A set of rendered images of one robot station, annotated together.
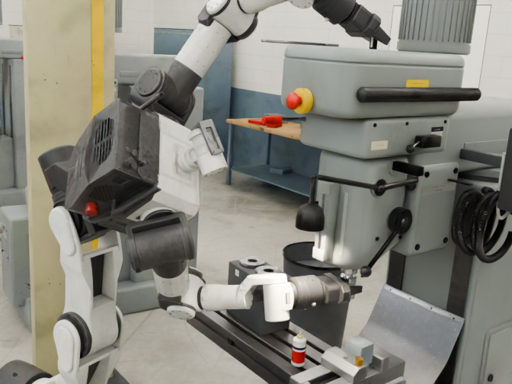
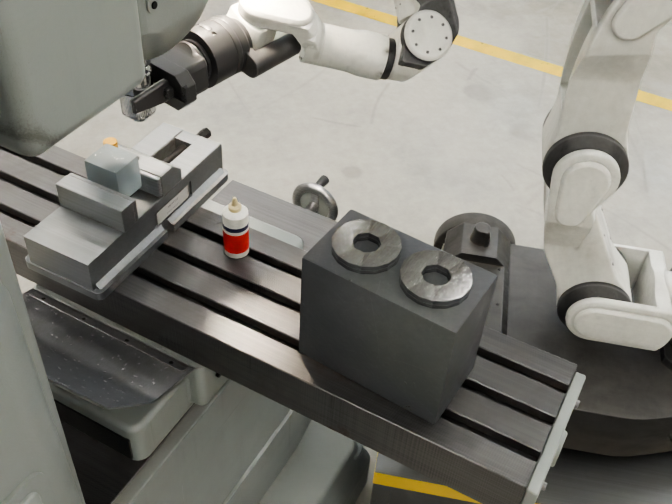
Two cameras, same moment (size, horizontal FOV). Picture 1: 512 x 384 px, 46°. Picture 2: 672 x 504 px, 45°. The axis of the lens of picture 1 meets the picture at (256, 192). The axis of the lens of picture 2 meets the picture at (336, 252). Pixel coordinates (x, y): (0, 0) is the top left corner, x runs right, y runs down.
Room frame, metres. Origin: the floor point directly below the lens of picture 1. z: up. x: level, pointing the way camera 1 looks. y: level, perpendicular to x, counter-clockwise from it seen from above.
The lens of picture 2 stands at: (2.56, -0.43, 1.85)
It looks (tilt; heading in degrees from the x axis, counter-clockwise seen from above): 43 degrees down; 154
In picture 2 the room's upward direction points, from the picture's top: 4 degrees clockwise
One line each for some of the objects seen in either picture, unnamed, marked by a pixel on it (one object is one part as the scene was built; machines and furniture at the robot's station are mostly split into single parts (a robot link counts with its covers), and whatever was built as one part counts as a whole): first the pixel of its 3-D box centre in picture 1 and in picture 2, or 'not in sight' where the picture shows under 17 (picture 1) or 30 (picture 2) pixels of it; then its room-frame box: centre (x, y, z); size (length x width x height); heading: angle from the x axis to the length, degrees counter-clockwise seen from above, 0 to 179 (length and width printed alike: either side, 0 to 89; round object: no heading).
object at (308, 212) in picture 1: (310, 215); not in sight; (1.44, -0.14, 1.48); 0.07 x 0.07 x 0.06
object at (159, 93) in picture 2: not in sight; (152, 99); (1.62, -0.26, 1.24); 0.06 x 0.02 x 0.03; 118
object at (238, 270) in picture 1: (258, 292); (392, 312); (1.93, -0.03, 1.05); 0.22 x 0.12 x 0.20; 35
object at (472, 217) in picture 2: not in sight; (474, 249); (1.38, 0.52, 0.50); 0.20 x 0.05 x 0.20; 57
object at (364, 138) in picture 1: (375, 129); not in sight; (1.62, -0.31, 1.68); 0.34 x 0.24 x 0.10; 129
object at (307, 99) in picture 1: (302, 100); not in sight; (1.45, -0.10, 1.76); 0.06 x 0.02 x 0.06; 39
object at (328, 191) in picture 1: (326, 220); not in sight; (1.52, -0.19, 1.45); 0.04 x 0.04 x 0.21; 39
